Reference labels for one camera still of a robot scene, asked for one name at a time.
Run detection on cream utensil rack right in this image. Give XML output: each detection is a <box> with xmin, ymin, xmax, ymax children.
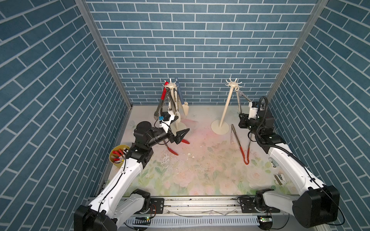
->
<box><xmin>211</xmin><ymin>78</ymin><xmax>242</xmax><ymax>135</ymax></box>

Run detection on aluminium corner post left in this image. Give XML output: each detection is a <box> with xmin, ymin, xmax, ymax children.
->
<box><xmin>74</xmin><ymin>0</ymin><xmax>134</xmax><ymax>109</ymax></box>

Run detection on red ring steel tongs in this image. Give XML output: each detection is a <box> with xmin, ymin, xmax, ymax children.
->
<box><xmin>154</xmin><ymin>81</ymin><xmax>169</xmax><ymax>119</ymax></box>

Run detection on aluminium corner post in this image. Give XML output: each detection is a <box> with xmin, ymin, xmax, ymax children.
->
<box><xmin>267</xmin><ymin>0</ymin><xmax>329</xmax><ymax>102</ymax></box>
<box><xmin>74</xmin><ymin>0</ymin><xmax>134</xmax><ymax>109</ymax></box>

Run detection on aluminium corner post right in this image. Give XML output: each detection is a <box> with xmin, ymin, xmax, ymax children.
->
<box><xmin>267</xmin><ymin>0</ymin><xmax>329</xmax><ymax>102</ymax></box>

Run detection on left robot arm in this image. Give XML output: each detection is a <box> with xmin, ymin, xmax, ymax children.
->
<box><xmin>74</xmin><ymin>121</ymin><xmax>189</xmax><ymax>231</ymax></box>

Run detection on small grey clip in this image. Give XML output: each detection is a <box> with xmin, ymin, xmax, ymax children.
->
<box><xmin>274</xmin><ymin>173</ymin><xmax>287</xmax><ymax>185</ymax></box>

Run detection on yellow bowl with items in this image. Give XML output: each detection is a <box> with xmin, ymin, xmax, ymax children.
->
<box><xmin>109</xmin><ymin>145</ymin><xmax>130</xmax><ymax>168</ymax></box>

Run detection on cream utensil rack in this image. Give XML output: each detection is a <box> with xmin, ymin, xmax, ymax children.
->
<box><xmin>211</xmin><ymin>78</ymin><xmax>242</xmax><ymax>135</ymax></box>
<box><xmin>166</xmin><ymin>79</ymin><xmax>187</xmax><ymax>132</ymax></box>

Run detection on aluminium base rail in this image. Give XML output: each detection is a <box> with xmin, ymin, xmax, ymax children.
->
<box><xmin>75</xmin><ymin>194</ymin><xmax>331</xmax><ymax>231</ymax></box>

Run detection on steel tongs red handles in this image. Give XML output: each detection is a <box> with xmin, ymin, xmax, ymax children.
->
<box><xmin>230</xmin><ymin>124</ymin><xmax>252</xmax><ymax>165</ymax></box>

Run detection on red tip grey tongs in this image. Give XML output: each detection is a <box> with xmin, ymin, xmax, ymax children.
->
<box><xmin>163</xmin><ymin>139</ymin><xmax>190</xmax><ymax>156</ymax></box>

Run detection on cream silicone steel tongs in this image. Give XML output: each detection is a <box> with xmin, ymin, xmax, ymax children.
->
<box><xmin>171</xmin><ymin>89</ymin><xmax>181</xmax><ymax>123</ymax></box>

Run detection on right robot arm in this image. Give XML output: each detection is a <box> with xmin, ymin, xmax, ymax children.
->
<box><xmin>239</xmin><ymin>96</ymin><xmax>342</xmax><ymax>228</ymax></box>

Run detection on blue wooden tip tongs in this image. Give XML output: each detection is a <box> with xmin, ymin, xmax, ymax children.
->
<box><xmin>175</xmin><ymin>78</ymin><xmax>189</xmax><ymax>115</ymax></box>

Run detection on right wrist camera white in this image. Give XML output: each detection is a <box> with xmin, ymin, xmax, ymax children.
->
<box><xmin>248</xmin><ymin>102</ymin><xmax>259</xmax><ymax>119</ymax></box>

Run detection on cream utensil rack left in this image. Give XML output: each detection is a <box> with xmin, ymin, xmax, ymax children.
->
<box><xmin>166</xmin><ymin>79</ymin><xmax>187</xmax><ymax>132</ymax></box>

